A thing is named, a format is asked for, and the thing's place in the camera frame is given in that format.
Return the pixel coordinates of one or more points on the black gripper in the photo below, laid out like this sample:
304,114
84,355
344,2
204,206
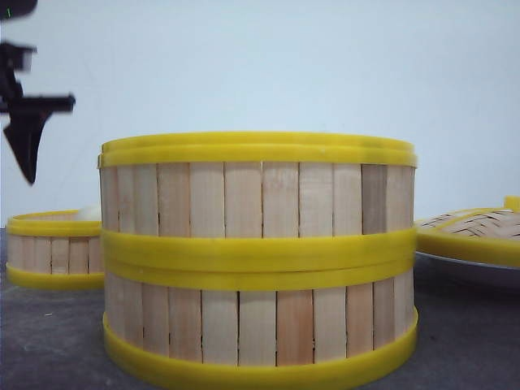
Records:
28,113

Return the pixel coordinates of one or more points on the bamboo steamer basket one bun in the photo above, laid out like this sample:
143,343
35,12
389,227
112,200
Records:
55,250

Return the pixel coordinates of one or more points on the bamboo steamer basket two buns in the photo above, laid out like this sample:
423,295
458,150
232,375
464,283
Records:
257,202

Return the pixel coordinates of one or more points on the woven bamboo steamer lid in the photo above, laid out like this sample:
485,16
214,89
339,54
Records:
487,235

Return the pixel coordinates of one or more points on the white swirl steamed bun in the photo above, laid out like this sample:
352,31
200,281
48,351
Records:
90,213

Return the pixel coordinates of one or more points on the front bamboo steamer basket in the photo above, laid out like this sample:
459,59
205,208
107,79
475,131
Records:
332,338

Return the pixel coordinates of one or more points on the white ceramic plate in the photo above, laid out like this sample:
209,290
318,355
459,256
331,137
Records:
476,273

